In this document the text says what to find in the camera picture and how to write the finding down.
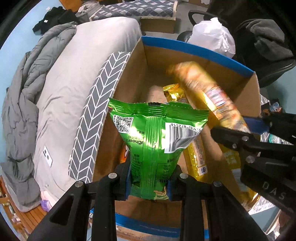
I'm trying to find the white-backed snack bag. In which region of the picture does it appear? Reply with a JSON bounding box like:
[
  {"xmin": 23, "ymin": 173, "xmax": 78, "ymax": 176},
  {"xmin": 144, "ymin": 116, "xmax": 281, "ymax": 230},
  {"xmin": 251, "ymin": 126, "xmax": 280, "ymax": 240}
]
[{"xmin": 167, "ymin": 61, "xmax": 250, "ymax": 133}]

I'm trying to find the gold biscuit pack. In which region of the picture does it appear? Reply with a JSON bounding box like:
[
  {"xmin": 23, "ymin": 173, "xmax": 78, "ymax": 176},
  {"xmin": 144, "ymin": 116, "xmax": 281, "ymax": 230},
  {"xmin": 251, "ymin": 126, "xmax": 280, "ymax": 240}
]
[{"xmin": 163, "ymin": 84, "xmax": 209, "ymax": 183}]

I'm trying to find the green snack bag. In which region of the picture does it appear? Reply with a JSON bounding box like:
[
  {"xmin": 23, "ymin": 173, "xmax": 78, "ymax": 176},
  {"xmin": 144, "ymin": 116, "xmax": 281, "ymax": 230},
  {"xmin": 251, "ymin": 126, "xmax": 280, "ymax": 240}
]
[{"xmin": 108, "ymin": 98, "xmax": 209, "ymax": 200}]

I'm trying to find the black cartoon snack bag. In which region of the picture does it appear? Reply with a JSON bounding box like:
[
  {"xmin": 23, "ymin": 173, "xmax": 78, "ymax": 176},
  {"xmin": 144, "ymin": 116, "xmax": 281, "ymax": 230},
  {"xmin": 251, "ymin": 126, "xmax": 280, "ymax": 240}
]
[{"xmin": 261, "ymin": 98, "xmax": 285, "ymax": 114}]

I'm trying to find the orange Chinese snack bag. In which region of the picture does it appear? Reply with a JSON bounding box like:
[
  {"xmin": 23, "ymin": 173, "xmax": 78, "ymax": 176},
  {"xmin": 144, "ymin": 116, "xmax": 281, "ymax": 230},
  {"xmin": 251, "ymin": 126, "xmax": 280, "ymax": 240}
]
[{"xmin": 119, "ymin": 144, "xmax": 130, "ymax": 163}]

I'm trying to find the teal cartoon snack bag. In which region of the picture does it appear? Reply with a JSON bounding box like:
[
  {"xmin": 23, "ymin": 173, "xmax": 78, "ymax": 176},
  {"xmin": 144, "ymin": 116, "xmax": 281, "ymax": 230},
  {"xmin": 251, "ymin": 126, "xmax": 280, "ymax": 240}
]
[{"xmin": 260, "ymin": 132, "xmax": 292, "ymax": 145}]

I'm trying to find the grey fleece blanket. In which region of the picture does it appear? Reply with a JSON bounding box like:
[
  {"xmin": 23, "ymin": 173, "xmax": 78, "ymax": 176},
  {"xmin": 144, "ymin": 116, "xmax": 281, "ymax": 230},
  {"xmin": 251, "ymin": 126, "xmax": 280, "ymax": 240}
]
[{"xmin": 246, "ymin": 19, "xmax": 293, "ymax": 61}]

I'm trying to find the bed with grey sheet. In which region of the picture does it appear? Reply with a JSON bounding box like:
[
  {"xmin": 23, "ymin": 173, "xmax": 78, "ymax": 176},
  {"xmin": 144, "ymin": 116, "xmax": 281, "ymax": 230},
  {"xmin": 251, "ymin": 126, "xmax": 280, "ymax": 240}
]
[{"xmin": 33, "ymin": 17, "xmax": 142, "ymax": 206}]

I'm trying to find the white plastic bag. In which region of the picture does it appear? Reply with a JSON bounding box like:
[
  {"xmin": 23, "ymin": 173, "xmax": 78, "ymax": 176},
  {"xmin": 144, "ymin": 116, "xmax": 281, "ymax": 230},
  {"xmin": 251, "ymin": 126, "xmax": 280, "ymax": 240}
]
[{"xmin": 188, "ymin": 17, "xmax": 236, "ymax": 58}]

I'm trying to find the grey quilted duvet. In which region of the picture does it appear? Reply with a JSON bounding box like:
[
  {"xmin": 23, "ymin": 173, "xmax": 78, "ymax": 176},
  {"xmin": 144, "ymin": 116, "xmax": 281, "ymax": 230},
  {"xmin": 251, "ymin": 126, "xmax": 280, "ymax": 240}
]
[{"xmin": 1, "ymin": 22, "xmax": 77, "ymax": 212}]

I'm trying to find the patterned blue mattress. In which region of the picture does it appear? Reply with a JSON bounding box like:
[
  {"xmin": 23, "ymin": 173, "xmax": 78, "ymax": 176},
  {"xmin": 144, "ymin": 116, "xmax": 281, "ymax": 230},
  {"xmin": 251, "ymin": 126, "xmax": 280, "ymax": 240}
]
[{"xmin": 89, "ymin": 1, "xmax": 178, "ymax": 21}]

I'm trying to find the black clothes pile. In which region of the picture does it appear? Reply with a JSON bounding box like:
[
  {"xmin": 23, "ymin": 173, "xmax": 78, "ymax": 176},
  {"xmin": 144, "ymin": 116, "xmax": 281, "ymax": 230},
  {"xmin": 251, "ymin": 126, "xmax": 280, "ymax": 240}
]
[{"xmin": 32, "ymin": 6, "xmax": 79, "ymax": 35}]

